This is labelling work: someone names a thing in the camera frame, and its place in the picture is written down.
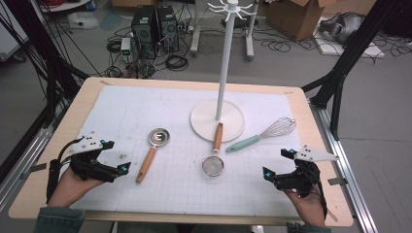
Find whisk with mint green handle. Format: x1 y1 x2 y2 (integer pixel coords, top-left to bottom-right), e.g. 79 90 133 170
225 116 297 153

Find black metal frame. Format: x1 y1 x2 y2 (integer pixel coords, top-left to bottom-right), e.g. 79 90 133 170
0 0 91 130
300 0 403 142

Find round white table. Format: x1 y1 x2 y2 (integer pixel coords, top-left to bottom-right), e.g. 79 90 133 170
38 0 92 14

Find person's left hand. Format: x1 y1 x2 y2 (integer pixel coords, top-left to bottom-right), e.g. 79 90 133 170
48 167 105 209

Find black computer tower green sticker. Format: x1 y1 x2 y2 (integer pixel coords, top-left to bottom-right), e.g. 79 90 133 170
130 5 160 60

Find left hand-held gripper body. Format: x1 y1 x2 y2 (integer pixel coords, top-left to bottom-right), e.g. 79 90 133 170
68 131 116 183

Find white grid mat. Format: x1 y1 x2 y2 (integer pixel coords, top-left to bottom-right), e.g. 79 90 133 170
69 84 307 218

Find white utensil rack stand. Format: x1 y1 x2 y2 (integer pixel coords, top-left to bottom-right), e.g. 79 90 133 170
189 0 256 144

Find aluminium rail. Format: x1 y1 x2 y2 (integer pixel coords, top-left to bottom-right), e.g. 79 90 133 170
0 105 66 213
309 99 379 233

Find small white device green display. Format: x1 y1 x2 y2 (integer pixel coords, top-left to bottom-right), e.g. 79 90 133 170
120 37 132 63

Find white foam board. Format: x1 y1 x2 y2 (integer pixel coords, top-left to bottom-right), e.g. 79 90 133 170
312 16 387 60

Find white cabinet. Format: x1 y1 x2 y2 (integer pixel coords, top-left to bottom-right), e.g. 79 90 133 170
0 0 31 63

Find coiled black cable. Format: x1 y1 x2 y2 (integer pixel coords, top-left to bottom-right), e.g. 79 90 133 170
165 53 189 73

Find grey bag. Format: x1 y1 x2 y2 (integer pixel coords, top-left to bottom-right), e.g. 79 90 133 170
318 12 366 45

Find thin wooden stick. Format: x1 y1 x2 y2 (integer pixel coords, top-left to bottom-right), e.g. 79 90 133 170
326 208 340 223

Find person's right hand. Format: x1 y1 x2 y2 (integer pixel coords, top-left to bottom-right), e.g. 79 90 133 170
283 189 326 227

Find clear plastic bag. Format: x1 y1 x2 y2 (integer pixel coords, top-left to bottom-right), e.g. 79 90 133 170
66 12 100 30

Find grey tape piece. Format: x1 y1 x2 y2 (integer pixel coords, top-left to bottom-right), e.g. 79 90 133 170
326 177 349 186
29 162 49 173

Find mesh strainer with wooden handle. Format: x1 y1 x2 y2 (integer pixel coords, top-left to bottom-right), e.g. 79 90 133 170
201 121 225 179

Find right hand-held gripper black cable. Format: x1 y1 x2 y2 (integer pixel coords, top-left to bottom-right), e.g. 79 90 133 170
310 167 329 221

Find white stand legs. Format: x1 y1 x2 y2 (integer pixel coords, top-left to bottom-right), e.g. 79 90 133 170
189 0 257 61

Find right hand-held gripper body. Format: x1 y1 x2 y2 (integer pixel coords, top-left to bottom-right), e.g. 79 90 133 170
273 144 340 199

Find open cardboard box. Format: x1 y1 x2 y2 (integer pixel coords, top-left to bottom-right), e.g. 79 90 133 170
265 0 338 43

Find slotted metal spoon wooden handle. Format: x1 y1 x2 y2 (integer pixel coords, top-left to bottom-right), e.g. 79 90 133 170
135 127 171 184

